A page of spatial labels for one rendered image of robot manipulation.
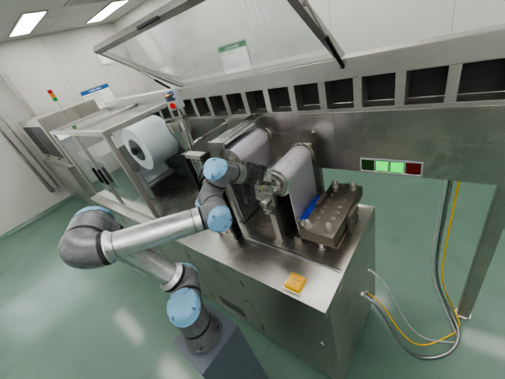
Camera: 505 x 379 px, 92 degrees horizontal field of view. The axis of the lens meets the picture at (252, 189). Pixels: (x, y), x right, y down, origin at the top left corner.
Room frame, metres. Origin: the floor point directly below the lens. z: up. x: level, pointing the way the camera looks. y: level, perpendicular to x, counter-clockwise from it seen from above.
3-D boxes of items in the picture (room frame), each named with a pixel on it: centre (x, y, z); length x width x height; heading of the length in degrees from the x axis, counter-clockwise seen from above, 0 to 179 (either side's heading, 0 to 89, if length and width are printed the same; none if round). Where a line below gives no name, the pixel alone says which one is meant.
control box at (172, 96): (1.35, 0.24, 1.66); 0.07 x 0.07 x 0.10; 69
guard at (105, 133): (2.10, 0.92, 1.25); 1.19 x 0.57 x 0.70; 43
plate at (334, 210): (0.91, -0.35, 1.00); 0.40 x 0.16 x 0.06; 133
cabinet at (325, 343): (1.66, 0.50, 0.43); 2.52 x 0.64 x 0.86; 43
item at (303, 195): (0.97, -0.24, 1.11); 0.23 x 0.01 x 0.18; 133
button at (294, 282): (0.66, -0.05, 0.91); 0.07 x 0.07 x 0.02; 43
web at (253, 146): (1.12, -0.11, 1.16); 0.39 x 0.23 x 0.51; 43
